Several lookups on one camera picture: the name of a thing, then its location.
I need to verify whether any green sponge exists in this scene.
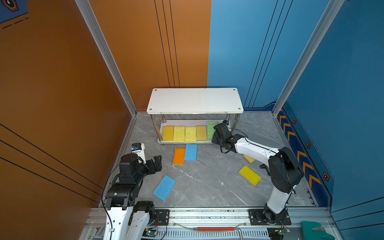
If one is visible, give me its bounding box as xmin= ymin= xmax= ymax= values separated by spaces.
xmin=207 ymin=121 xmax=219 ymax=140

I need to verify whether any dark yellow sponge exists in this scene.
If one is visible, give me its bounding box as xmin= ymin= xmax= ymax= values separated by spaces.
xmin=196 ymin=126 xmax=208 ymax=142

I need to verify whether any light yellow sponge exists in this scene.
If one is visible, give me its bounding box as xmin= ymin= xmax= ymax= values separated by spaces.
xmin=173 ymin=126 xmax=186 ymax=142
xmin=185 ymin=127 xmax=197 ymax=143

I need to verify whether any thick yellow sponge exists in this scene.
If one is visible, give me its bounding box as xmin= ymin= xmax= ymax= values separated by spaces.
xmin=163 ymin=126 xmax=174 ymax=142

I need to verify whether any white two-tier shelf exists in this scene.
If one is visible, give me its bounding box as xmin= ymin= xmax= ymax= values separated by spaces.
xmin=147 ymin=88 xmax=244 ymax=145

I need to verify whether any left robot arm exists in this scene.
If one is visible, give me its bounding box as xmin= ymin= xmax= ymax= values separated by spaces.
xmin=103 ymin=153 xmax=162 ymax=240

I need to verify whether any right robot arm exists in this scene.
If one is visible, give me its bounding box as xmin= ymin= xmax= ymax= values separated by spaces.
xmin=212 ymin=121 xmax=305 ymax=225

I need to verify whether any orange sponge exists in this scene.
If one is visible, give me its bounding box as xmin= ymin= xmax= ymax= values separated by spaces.
xmin=173 ymin=148 xmax=186 ymax=165

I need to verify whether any large blue sponge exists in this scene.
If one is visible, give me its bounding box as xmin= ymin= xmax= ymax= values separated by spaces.
xmin=153 ymin=175 xmax=176 ymax=201

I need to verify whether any small blue sponge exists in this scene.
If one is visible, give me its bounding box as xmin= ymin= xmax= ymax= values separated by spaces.
xmin=184 ymin=144 xmax=198 ymax=162

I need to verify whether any tan yellow sponge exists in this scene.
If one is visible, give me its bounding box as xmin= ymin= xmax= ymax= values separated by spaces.
xmin=243 ymin=155 xmax=255 ymax=164

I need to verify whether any yellow black caliper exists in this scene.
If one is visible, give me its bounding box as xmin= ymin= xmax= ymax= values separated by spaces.
xmin=260 ymin=164 xmax=270 ymax=175

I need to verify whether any left circuit board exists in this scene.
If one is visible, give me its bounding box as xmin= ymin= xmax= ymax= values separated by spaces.
xmin=143 ymin=229 xmax=158 ymax=238

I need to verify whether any circuit board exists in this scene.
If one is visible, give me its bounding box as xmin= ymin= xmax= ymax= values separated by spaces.
xmin=143 ymin=229 xmax=158 ymax=238
xmin=274 ymin=228 xmax=291 ymax=239

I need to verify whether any grey emergency stop box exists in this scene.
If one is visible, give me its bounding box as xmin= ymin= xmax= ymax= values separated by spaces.
xmin=93 ymin=227 xmax=105 ymax=240

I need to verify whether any right circuit board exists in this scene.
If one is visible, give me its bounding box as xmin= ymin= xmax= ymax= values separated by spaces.
xmin=274 ymin=228 xmax=291 ymax=239

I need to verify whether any green glove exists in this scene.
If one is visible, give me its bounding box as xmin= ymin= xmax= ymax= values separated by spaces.
xmin=302 ymin=221 xmax=336 ymax=240

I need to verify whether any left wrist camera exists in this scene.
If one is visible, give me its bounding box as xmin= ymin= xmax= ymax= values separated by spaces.
xmin=131 ymin=143 xmax=146 ymax=164

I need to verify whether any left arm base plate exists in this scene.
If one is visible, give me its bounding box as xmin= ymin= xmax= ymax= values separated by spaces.
xmin=149 ymin=209 xmax=170 ymax=227

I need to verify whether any red handled tool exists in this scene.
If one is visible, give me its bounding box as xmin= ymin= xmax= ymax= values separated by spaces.
xmin=195 ymin=227 xmax=236 ymax=232

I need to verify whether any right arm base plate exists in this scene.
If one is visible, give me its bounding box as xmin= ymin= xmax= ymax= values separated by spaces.
xmin=248 ymin=208 xmax=292 ymax=226

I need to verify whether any left aluminium frame post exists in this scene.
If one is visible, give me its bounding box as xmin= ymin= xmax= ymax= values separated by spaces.
xmin=75 ymin=0 xmax=137 ymax=117

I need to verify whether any aluminium frame post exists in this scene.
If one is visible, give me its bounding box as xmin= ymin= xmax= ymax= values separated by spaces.
xmin=75 ymin=0 xmax=137 ymax=117
xmin=272 ymin=0 xmax=345 ymax=117

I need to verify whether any right aluminium frame post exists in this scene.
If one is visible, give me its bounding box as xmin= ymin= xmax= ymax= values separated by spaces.
xmin=272 ymin=0 xmax=345 ymax=117

